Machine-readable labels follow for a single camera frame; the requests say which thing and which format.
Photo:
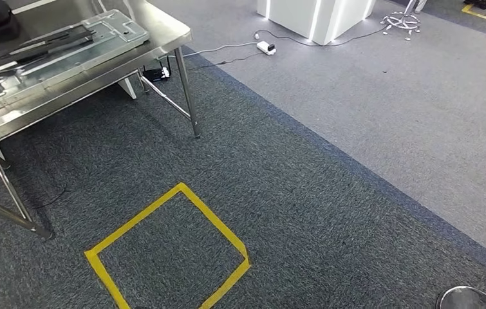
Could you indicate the stamped metal plate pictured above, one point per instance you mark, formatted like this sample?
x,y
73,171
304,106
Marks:
x,y
110,30

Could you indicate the white power strip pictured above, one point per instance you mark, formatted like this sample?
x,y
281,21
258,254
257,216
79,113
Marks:
x,y
266,47

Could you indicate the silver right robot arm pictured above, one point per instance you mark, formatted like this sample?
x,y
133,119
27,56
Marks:
x,y
464,298

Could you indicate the black plastic panel part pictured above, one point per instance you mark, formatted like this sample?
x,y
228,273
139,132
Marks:
x,y
55,42

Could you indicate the white lit pedestal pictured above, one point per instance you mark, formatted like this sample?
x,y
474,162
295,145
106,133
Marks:
x,y
315,19

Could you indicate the steel workbench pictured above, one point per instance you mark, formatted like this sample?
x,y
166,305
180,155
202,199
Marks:
x,y
161,25

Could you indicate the chrome chair base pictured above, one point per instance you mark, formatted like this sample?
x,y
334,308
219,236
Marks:
x,y
402,20

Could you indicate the black router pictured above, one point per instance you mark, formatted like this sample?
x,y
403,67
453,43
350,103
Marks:
x,y
156,74

